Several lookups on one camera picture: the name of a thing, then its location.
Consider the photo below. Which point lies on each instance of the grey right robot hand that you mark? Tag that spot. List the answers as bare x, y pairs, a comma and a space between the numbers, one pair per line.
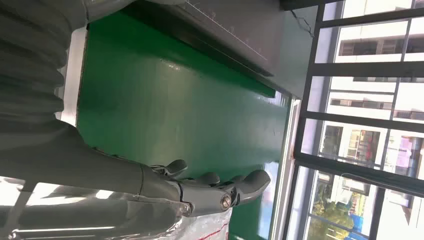
82, 165

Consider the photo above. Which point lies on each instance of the green conveyor belt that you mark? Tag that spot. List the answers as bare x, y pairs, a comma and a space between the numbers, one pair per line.
165, 116

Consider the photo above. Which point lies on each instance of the black inbound scanner machine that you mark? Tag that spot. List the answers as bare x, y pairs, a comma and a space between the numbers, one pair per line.
205, 30

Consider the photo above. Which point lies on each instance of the black framed window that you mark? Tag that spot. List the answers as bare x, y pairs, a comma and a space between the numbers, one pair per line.
364, 69

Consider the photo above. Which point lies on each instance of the silver conveyor frame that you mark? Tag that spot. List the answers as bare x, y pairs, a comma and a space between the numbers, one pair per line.
286, 159

